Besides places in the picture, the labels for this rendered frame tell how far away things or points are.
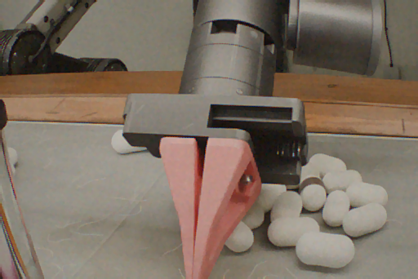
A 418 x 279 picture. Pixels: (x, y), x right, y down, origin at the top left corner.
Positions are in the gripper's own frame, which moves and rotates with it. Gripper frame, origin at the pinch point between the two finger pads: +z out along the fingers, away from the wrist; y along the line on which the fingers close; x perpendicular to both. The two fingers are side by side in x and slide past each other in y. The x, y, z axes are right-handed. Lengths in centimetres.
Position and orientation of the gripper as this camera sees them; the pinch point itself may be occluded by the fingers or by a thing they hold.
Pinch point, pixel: (197, 270)
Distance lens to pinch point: 28.7
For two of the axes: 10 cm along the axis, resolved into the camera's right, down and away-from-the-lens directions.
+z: -1.5, 9.1, -3.9
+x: 2.2, 4.2, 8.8
